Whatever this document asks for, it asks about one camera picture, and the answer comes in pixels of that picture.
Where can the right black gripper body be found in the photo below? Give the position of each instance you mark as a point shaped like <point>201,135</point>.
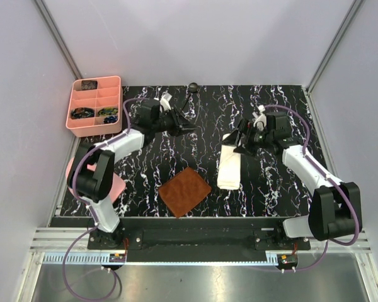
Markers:
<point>256,139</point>

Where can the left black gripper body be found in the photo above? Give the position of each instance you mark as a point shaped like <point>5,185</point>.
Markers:
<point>169,123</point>

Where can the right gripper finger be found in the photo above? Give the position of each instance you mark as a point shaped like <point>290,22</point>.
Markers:
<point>245,150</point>
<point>234,138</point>

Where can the white cloth napkin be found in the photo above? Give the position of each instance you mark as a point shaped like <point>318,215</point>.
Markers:
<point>229,171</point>

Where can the black spoon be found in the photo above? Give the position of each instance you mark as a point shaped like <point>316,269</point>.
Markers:
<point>192,89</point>

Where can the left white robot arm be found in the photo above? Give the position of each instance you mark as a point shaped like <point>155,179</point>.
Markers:
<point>91,175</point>

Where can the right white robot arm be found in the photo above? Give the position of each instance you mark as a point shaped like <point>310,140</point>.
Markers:
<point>335,211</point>

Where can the black marble patterned mat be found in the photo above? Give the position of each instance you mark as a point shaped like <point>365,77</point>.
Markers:
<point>267,187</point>

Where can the brown folded cloth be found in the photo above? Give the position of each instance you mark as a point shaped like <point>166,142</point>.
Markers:
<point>184,192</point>

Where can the pink divided organizer tray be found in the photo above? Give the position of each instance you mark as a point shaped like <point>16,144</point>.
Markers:
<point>95,106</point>

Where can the pink baseball cap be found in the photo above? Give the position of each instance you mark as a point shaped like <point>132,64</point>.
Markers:
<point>118,185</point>

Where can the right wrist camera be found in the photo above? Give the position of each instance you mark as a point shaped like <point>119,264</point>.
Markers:
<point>275,124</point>

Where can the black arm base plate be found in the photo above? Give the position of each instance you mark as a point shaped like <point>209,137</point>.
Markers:
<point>198,240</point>

